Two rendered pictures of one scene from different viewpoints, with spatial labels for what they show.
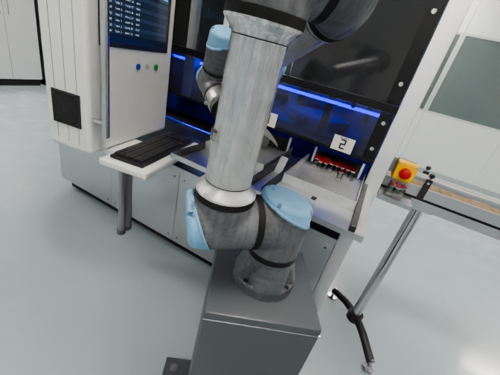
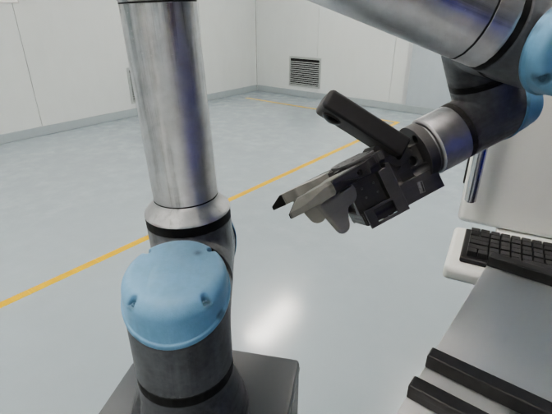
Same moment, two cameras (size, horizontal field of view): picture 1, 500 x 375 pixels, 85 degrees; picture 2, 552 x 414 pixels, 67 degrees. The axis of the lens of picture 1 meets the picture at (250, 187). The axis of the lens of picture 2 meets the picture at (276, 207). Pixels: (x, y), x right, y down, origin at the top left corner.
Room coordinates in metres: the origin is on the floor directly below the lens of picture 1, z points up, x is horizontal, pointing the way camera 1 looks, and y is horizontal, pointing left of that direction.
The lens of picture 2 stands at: (0.73, -0.41, 1.27)
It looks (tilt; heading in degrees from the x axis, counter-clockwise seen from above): 26 degrees down; 108
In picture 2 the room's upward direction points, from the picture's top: straight up
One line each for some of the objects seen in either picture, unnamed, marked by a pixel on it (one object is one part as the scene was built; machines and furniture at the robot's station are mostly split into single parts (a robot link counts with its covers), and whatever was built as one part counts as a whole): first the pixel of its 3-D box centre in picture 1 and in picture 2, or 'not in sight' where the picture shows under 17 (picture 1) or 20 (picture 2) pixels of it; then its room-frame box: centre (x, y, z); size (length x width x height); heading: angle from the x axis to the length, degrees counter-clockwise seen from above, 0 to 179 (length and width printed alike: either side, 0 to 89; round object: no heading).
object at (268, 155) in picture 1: (252, 148); not in sight; (1.13, 0.03, 0.90); 0.34 x 0.26 x 0.04; 159
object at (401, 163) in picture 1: (404, 170); not in sight; (1.03, -0.56, 0.99); 0.08 x 0.07 x 0.07; 159
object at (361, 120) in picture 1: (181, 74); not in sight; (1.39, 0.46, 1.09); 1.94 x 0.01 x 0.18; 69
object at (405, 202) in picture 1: (393, 196); not in sight; (1.06, -0.59, 0.87); 0.14 x 0.13 x 0.02; 159
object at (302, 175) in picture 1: (327, 177); not in sight; (1.01, -0.29, 0.90); 0.34 x 0.26 x 0.04; 159
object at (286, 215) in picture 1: (278, 220); (180, 310); (0.50, -0.08, 0.96); 0.13 x 0.12 x 0.14; 111
